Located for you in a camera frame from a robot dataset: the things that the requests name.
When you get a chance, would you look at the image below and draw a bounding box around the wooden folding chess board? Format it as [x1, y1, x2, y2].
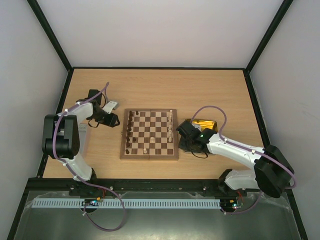
[119, 108, 179, 161]

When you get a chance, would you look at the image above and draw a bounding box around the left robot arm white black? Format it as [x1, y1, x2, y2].
[42, 89, 120, 182]

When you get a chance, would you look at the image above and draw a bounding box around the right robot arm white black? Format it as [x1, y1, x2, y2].
[176, 120, 294, 198]

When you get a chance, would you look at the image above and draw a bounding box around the gold metal tray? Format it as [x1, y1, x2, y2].
[183, 118, 219, 154]

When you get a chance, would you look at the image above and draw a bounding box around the dark queen piece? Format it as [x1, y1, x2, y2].
[127, 127, 132, 135]

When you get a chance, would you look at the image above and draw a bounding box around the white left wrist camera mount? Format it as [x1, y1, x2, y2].
[102, 101, 119, 114]

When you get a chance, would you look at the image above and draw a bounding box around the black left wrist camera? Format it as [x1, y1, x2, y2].
[87, 89, 103, 105]

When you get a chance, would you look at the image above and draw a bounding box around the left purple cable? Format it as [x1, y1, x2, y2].
[52, 81, 127, 232]

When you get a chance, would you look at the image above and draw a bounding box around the black frame rail front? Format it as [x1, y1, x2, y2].
[25, 177, 258, 198]

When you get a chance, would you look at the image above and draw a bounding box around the grey slotted cable duct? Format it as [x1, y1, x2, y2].
[31, 198, 221, 209]

